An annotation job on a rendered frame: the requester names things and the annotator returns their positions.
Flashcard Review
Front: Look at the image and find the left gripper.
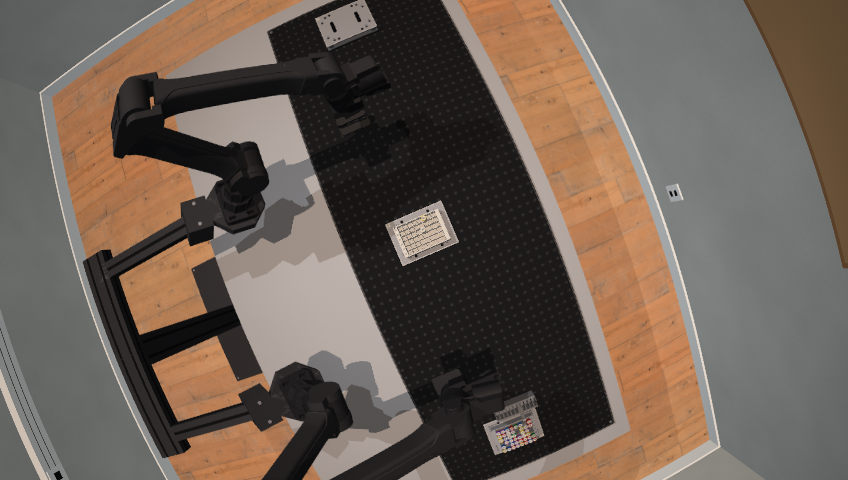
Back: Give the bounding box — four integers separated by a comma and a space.
329, 95, 371, 137

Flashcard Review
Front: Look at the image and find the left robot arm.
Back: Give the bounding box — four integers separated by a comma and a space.
111, 52, 391, 226

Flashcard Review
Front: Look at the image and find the white grid rack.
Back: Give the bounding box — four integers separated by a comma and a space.
393, 209, 451, 258

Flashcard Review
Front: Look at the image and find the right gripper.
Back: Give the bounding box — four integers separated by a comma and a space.
432, 367, 467, 400

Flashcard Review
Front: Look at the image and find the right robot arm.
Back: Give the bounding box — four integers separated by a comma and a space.
261, 368, 505, 480

